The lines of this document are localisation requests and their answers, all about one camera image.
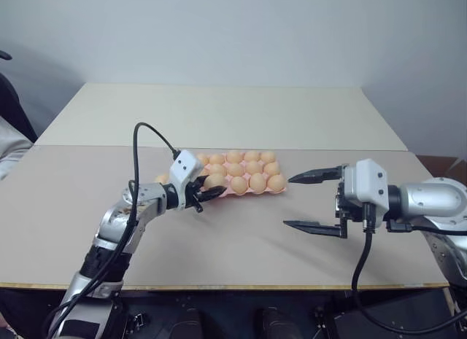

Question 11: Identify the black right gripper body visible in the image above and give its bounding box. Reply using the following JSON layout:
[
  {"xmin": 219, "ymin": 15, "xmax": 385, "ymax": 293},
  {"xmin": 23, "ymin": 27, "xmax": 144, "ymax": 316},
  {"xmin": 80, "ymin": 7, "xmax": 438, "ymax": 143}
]
[{"xmin": 333, "ymin": 165, "xmax": 366, "ymax": 239}]

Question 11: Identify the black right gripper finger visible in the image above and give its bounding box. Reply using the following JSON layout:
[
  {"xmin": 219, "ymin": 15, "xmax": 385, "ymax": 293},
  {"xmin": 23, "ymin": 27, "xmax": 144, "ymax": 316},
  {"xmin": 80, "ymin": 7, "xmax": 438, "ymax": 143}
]
[
  {"xmin": 282, "ymin": 219, "xmax": 347, "ymax": 239},
  {"xmin": 287, "ymin": 164, "xmax": 346, "ymax": 185}
]

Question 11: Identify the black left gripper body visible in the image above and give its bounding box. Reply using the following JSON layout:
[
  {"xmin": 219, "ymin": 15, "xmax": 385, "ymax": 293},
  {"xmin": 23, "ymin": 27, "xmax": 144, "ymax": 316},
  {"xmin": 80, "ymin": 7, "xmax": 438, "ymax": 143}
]
[{"xmin": 184, "ymin": 181, "xmax": 206, "ymax": 214}]

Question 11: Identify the pink egg tray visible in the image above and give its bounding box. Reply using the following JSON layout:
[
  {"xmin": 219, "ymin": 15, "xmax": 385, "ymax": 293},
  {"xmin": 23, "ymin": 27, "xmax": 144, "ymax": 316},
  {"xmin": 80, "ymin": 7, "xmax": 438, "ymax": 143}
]
[{"xmin": 196, "ymin": 152, "xmax": 290, "ymax": 196}]

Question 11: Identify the dark rounded shape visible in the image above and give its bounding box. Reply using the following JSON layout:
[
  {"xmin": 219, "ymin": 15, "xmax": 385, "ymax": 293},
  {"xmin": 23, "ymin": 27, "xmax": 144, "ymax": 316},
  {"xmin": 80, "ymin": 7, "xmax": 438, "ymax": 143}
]
[
  {"xmin": 261, "ymin": 305, "xmax": 290, "ymax": 339},
  {"xmin": 171, "ymin": 305, "xmax": 204, "ymax": 339}
]

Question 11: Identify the black base under table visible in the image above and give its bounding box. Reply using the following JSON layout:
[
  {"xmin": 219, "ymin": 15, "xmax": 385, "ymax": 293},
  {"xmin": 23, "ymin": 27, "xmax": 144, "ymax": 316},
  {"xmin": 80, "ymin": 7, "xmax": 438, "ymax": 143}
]
[{"xmin": 116, "ymin": 289, "xmax": 455, "ymax": 339}]

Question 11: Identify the person in grey clothing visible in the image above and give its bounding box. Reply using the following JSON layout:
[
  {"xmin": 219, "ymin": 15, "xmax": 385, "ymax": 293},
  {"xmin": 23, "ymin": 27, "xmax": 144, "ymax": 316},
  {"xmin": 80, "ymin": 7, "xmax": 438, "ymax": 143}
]
[{"xmin": 0, "ymin": 114, "xmax": 34, "ymax": 182}]

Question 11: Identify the black office chair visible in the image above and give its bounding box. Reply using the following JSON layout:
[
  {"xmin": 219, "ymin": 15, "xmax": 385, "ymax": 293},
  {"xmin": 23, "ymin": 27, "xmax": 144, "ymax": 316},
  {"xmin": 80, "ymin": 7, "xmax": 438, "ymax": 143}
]
[{"xmin": 0, "ymin": 50, "xmax": 39, "ymax": 144}]

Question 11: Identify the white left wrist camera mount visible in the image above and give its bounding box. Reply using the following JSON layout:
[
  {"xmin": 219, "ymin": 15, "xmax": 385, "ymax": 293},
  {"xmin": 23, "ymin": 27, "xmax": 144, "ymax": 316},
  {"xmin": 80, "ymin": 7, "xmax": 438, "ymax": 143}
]
[{"xmin": 167, "ymin": 149, "xmax": 205, "ymax": 211}]

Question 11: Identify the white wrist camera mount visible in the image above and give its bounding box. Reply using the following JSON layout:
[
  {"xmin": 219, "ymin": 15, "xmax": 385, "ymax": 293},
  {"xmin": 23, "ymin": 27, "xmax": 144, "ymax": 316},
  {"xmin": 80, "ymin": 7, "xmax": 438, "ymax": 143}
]
[
  {"xmin": 167, "ymin": 149, "xmax": 205, "ymax": 211},
  {"xmin": 344, "ymin": 157, "xmax": 390, "ymax": 224}
]

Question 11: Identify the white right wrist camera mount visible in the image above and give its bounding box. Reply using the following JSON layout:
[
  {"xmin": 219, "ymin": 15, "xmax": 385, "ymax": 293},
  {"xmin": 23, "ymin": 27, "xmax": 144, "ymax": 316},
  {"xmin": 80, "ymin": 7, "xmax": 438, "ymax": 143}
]
[{"xmin": 344, "ymin": 157, "xmax": 390, "ymax": 224}]

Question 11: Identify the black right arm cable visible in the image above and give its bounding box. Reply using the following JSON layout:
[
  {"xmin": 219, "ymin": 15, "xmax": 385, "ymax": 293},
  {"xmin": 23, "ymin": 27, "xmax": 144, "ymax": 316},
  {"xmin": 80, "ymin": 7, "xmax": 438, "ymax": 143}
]
[{"xmin": 350, "ymin": 202, "xmax": 467, "ymax": 335}]

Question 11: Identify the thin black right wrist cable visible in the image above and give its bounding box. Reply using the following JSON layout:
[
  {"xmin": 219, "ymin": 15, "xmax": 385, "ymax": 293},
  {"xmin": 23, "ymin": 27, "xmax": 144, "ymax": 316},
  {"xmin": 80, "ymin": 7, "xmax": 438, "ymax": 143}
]
[{"xmin": 385, "ymin": 218, "xmax": 467, "ymax": 236}]

